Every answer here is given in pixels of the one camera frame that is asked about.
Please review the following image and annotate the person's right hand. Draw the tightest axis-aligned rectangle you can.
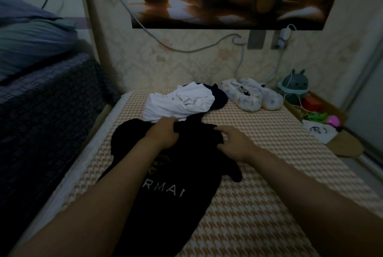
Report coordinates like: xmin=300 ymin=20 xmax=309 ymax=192
xmin=214 ymin=124 xmax=263 ymax=164

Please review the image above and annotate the dark patterned bed cover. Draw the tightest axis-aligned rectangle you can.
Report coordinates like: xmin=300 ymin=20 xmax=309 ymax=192
xmin=0 ymin=52 xmax=120 ymax=255

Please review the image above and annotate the grey-green pillow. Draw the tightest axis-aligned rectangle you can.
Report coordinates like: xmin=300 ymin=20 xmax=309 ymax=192
xmin=0 ymin=19 xmax=79 ymax=83

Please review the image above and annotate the white charger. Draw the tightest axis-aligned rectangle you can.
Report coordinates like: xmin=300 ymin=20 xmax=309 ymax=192
xmin=276 ymin=25 xmax=294 ymax=50

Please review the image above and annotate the grey sliding door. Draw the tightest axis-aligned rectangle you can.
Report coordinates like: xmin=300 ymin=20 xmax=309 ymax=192
xmin=347 ymin=44 xmax=383 ymax=168

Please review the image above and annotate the white printed slipper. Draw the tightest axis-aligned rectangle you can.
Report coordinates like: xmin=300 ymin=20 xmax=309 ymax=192
xmin=218 ymin=78 xmax=263 ymax=113
xmin=241 ymin=77 xmax=285 ymax=111

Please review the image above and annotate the long white cable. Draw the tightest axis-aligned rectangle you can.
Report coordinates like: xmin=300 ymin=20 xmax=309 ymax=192
xmin=99 ymin=0 xmax=247 ymax=54

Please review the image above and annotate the pink ball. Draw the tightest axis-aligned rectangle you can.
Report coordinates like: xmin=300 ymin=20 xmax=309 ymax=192
xmin=325 ymin=114 xmax=342 ymax=129

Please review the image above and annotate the black garment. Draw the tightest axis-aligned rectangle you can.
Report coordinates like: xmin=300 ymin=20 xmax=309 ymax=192
xmin=96 ymin=113 xmax=244 ymax=257

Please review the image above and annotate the grey wall socket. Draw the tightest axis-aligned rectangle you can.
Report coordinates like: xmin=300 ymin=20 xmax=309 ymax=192
xmin=247 ymin=29 xmax=267 ymax=50

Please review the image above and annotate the person's left forearm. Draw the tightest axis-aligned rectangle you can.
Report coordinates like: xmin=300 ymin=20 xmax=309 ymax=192
xmin=9 ymin=140 xmax=168 ymax=257

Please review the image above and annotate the white polo shirt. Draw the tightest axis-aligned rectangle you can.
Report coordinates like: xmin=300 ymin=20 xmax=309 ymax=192
xmin=142 ymin=82 xmax=216 ymax=124

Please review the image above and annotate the thin white charger cable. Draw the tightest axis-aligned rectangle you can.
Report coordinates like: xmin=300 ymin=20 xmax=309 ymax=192
xmin=266 ymin=47 xmax=294 ymax=87

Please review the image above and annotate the person's right forearm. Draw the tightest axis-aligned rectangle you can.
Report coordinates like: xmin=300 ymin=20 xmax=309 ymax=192
xmin=248 ymin=149 xmax=383 ymax=257

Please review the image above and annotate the person's left hand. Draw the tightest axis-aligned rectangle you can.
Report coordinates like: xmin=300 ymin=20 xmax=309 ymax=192
xmin=144 ymin=116 xmax=180 ymax=152

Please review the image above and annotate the wooden bedside tray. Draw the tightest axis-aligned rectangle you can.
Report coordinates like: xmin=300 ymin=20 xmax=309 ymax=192
xmin=282 ymin=92 xmax=365 ymax=159

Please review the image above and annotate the teal round bunny lamp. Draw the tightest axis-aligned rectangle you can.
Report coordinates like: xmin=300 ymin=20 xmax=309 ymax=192
xmin=278 ymin=70 xmax=311 ymax=96

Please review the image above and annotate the black tree print t-shirt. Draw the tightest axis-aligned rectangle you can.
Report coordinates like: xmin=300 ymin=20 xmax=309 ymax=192
xmin=202 ymin=83 xmax=229 ymax=112

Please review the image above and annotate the white printed card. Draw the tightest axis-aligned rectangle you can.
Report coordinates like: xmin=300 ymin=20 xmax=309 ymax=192
xmin=302 ymin=119 xmax=339 ymax=145

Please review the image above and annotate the blue pillow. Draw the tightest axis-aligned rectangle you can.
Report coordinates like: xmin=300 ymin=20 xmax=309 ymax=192
xmin=0 ymin=0 xmax=63 ymax=26

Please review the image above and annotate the green toy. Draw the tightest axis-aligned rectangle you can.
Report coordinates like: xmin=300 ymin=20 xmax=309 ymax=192
xmin=305 ymin=110 xmax=330 ymax=123

